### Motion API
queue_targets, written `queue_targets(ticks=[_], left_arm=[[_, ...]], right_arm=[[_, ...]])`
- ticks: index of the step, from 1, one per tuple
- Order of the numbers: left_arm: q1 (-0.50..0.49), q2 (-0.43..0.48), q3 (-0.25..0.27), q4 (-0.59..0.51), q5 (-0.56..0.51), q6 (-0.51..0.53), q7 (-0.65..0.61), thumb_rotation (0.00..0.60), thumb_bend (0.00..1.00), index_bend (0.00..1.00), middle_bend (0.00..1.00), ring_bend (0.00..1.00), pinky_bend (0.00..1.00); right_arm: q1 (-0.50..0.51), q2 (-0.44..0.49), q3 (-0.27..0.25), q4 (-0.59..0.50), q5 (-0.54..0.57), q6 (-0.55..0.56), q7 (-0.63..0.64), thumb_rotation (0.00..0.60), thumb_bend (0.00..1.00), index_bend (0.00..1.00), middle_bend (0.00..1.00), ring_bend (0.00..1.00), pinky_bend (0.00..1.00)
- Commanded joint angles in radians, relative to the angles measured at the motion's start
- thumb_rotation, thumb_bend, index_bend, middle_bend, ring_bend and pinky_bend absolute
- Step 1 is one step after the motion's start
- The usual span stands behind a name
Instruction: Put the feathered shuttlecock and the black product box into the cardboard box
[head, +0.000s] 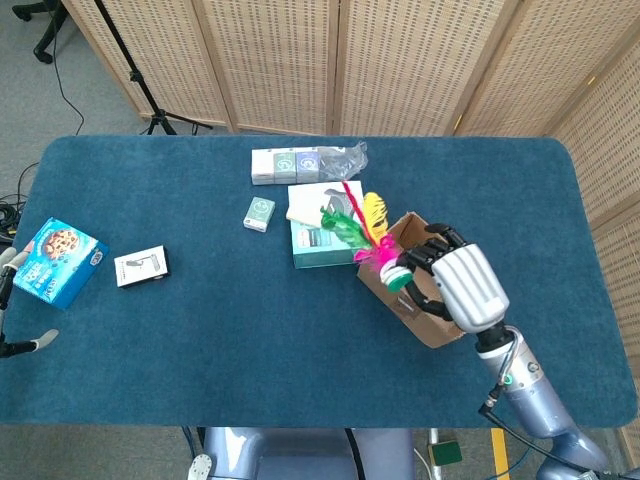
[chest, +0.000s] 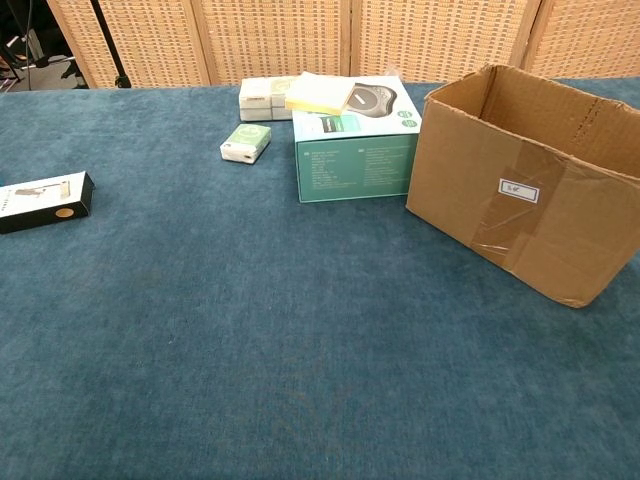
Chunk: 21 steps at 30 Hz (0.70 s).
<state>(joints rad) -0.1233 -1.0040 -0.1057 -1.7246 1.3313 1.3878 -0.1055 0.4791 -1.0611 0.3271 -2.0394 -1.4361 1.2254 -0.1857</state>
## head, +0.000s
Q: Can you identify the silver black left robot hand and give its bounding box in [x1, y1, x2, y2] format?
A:
[0, 244, 60, 359]

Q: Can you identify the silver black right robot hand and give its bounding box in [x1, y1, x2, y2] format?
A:
[402, 223, 510, 334]

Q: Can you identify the colourful feather shuttlecock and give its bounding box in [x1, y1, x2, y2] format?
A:
[319, 180, 414, 293]

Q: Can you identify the small white card package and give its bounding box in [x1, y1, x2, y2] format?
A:
[114, 244, 171, 289]

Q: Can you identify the blue cookie box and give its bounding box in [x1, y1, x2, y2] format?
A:
[12, 217, 110, 310]

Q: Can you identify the brown cardboard box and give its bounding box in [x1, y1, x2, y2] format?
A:
[356, 212, 466, 350]

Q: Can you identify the teal speakerphone product box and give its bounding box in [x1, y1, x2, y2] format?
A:
[289, 180, 371, 270]

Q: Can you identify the black tripod stand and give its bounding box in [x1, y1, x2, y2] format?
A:
[94, 0, 214, 136]

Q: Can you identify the green block with yellow rim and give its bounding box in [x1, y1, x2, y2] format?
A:
[428, 439, 461, 469]

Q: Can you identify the clear plastic bag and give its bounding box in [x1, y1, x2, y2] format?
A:
[315, 141, 369, 182]

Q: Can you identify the pale yellow sticky note pad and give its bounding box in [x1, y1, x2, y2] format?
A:
[285, 185, 331, 227]

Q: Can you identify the small blue tissue pack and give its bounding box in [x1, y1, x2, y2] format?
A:
[295, 147, 321, 183]

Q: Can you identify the blue carpet table cover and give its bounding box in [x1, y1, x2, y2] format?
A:
[0, 134, 634, 429]

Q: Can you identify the small dark green tissue pack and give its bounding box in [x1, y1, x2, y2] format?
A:
[273, 148, 299, 184]

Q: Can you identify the black office chair base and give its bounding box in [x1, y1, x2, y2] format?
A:
[12, 0, 70, 65]

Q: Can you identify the blue-grey robot torso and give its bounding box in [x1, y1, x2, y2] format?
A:
[187, 427, 416, 480]

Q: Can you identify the woven wooden folding screen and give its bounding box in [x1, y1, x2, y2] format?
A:
[62, 0, 640, 480]

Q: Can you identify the black cable bundle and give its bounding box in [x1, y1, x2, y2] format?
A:
[0, 162, 40, 241]

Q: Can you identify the black floor cable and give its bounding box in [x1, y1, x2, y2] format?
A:
[49, 27, 86, 136]

